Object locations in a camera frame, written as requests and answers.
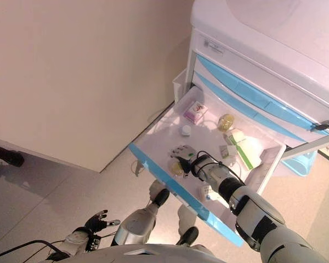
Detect long green white box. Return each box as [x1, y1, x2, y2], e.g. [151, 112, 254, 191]
[225, 128, 264, 171]

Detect black key in lock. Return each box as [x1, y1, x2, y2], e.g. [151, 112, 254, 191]
[309, 118, 329, 133]

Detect translucent bin blue lid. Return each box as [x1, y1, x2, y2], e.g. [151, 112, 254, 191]
[280, 150, 319, 176]

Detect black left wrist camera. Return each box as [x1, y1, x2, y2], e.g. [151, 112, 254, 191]
[86, 233, 101, 252]

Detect grey robot torso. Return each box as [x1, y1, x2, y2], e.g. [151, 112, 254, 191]
[62, 243, 267, 263]

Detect white translucent side bin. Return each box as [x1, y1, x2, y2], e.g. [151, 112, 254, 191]
[172, 68, 189, 104]

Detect blue white medicine box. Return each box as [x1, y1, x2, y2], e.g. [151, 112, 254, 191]
[198, 184, 226, 204]

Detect thick black cable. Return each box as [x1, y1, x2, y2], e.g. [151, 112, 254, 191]
[0, 239, 70, 261]

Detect white medical cart body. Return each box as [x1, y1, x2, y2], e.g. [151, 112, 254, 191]
[184, 0, 329, 160]

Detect robot left leg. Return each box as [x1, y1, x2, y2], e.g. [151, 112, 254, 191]
[110, 188, 171, 248]

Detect small green white box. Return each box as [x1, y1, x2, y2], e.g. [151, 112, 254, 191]
[219, 144, 237, 159]

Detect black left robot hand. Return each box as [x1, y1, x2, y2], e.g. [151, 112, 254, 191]
[84, 209, 121, 234]

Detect dark person shoe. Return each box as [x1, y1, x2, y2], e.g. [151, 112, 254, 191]
[0, 140, 26, 179]

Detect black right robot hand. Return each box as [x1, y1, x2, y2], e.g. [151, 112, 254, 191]
[168, 144, 198, 178]

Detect blue front cart drawer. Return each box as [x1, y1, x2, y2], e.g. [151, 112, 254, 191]
[128, 85, 287, 248]
[193, 71, 310, 145]
[194, 53, 329, 138]

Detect clear bottle yellow capsules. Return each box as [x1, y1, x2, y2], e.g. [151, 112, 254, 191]
[217, 113, 236, 133]
[167, 159, 186, 176]

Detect pink white medicine box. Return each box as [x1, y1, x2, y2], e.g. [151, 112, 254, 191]
[183, 100, 209, 123]

